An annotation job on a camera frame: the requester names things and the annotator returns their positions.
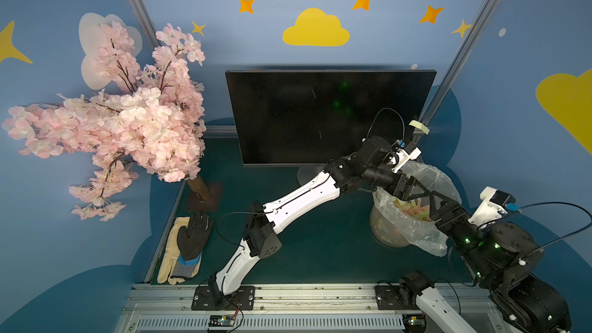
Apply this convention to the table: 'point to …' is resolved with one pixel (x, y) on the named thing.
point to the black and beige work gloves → (186, 240)
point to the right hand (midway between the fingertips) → (439, 194)
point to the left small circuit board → (221, 321)
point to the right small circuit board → (416, 323)
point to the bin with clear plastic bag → (398, 223)
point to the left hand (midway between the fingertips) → (421, 183)
